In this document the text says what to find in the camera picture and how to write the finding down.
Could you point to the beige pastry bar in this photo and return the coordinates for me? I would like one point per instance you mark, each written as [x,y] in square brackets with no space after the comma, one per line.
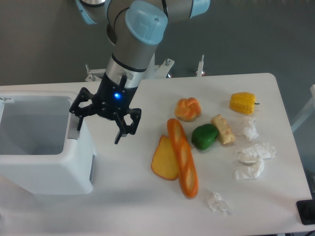
[225,135]

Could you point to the yellow bell pepper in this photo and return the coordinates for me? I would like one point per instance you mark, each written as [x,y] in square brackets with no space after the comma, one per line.
[243,102]

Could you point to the round knotted bread roll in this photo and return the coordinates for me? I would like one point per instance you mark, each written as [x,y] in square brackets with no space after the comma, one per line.
[187,109]

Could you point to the black device at edge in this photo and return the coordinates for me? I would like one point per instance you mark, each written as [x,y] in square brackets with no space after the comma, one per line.
[306,210]

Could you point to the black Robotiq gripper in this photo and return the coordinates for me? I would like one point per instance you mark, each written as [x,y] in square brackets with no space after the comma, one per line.
[110,98]

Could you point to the small crumpled white tissue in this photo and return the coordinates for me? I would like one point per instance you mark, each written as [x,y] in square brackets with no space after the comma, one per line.
[216,203]

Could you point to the orange baguette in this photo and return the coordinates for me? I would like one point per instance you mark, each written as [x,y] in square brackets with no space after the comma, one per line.
[188,178]

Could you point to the white metal base frame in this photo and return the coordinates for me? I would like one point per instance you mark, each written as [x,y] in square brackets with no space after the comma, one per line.
[162,68]

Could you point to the green bell pepper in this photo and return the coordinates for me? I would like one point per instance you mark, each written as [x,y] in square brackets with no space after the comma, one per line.
[203,136]

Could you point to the yellow bread slice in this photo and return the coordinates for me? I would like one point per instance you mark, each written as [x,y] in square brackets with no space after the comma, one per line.
[164,162]

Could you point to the white push-lid trash can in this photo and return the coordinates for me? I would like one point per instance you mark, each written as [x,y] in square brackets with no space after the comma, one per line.
[44,148]

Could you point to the crumpled white tissue middle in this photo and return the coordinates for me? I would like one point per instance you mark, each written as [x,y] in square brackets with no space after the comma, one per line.
[255,153]

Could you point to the crumpled white tissue lower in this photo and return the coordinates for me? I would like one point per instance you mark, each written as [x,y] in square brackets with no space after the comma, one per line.
[249,171]

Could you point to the crumpled white tissue upper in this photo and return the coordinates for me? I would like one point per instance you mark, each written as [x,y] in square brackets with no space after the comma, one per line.
[247,129]

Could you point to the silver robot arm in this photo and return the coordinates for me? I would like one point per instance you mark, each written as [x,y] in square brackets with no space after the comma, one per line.
[135,27]

